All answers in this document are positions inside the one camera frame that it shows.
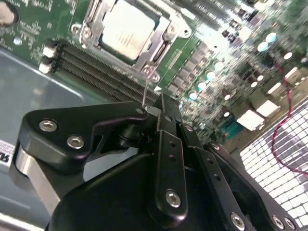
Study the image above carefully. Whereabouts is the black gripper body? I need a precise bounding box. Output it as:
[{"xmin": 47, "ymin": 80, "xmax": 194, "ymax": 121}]
[{"xmin": 47, "ymin": 151, "xmax": 233, "ymax": 231}]

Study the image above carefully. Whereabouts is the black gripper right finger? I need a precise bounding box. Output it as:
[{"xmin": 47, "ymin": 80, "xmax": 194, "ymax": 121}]
[{"xmin": 169, "ymin": 95, "xmax": 302, "ymax": 231}]

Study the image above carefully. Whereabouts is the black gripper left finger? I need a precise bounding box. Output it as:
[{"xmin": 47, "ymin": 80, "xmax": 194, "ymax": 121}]
[{"xmin": 9, "ymin": 93, "xmax": 190, "ymax": 218}]

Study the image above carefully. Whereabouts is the thin wire locking lever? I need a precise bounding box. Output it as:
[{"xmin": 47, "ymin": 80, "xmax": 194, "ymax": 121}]
[{"xmin": 141, "ymin": 78, "xmax": 150, "ymax": 108}]

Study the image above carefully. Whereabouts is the metal socket cover frame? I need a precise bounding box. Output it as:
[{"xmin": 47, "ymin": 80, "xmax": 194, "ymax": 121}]
[{"xmin": 80, "ymin": 0, "xmax": 173, "ymax": 69}]

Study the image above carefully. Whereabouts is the silver CPU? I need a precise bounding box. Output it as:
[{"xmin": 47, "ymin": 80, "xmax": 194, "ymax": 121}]
[{"xmin": 100, "ymin": 0, "xmax": 156, "ymax": 61}]

